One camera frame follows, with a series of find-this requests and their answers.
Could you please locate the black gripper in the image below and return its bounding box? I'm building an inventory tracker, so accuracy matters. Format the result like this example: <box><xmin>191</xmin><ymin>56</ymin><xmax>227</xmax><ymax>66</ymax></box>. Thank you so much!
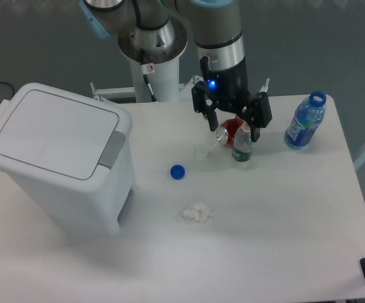
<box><xmin>191</xmin><ymin>56</ymin><xmax>272</xmax><ymax>142</ymax></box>

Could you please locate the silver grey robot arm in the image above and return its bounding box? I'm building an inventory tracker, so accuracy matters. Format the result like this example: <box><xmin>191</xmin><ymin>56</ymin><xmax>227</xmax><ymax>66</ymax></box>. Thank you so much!
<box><xmin>79</xmin><ymin>1</ymin><xmax>272</xmax><ymax>141</ymax></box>

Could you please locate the red soda can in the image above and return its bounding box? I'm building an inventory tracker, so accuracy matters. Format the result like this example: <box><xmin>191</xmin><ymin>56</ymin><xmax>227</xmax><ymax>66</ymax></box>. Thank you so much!
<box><xmin>215</xmin><ymin>116</ymin><xmax>243</xmax><ymax>146</ymax></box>

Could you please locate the grey trash can push button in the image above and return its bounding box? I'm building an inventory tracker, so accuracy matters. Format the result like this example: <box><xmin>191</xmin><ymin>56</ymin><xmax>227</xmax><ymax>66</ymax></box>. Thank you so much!
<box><xmin>98</xmin><ymin>130</ymin><xmax>126</xmax><ymax>169</ymax></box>

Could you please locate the white plastic trash can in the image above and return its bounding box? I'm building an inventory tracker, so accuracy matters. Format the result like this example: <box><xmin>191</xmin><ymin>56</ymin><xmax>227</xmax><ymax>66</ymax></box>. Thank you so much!
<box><xmin>0</xmin><ymin>83</ymin><xmax>136</xmax><ymax>235</ymax></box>

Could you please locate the clear green label bottle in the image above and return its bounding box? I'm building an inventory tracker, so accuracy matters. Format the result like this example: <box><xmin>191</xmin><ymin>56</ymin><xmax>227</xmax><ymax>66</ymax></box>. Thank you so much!
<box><xmin>232</xmin><ymin>122</ymin><xmax>254</xmax><ymax>162</ymax></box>

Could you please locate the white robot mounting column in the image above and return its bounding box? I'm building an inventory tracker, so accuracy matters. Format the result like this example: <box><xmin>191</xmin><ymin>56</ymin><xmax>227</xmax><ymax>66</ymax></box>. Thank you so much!
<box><xmin>129</xmin><ymin>59</ymin><xmax>180</xmax><ymax>103</ymax></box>

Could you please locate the blue plastic drink bottle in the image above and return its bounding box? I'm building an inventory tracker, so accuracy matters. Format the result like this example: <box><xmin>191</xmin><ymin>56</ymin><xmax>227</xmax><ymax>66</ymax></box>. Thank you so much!
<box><xmin>284</xmin><ymin>90</ymin><xmax>327</xmax><ymax>149</ymax></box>

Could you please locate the blue bottle cap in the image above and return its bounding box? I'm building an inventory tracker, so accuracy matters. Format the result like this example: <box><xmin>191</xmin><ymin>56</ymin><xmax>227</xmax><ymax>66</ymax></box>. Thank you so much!
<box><xmin>170</xmin><ymin>164</ymin><xmax>185</xmax><ymax>180</ymax></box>

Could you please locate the crumpled white tissue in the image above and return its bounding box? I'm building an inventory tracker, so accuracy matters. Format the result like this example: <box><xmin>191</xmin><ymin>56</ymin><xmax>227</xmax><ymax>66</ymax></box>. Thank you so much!
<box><xmin>180</xmin><ymin>202</ymin><xmax>214</xmax><ymax>224</ymax></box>

